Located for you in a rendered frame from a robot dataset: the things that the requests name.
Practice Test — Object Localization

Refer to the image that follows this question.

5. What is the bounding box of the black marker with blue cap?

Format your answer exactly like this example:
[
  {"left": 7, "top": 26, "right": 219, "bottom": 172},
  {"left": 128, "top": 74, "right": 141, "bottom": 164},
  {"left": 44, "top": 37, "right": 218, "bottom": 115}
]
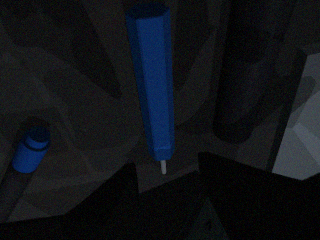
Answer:
[{"left": 0, "top": 126, "right": 50, "bottom": 223}]

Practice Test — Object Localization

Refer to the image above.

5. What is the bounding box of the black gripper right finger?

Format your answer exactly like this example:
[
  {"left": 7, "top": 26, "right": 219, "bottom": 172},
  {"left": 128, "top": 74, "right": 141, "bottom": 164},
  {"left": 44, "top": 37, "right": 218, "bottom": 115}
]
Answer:
[{"left": 198, "top": 152, "right": 320, "bottom": 240}]

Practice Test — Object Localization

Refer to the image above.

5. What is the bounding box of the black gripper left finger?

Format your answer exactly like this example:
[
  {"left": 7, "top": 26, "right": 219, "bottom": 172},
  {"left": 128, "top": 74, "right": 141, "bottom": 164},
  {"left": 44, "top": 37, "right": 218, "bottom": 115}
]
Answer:
[{"left": 0, "top": 163, "right": 139, "bottom": 240}]

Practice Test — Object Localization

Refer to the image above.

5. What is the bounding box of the dark grey cylinder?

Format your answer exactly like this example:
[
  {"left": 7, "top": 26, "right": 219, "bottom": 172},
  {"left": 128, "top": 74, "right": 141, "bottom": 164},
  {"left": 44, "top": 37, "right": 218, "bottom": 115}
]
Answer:
[{"left": 212, "top": 0, "right": 296, "bottom": 144}]

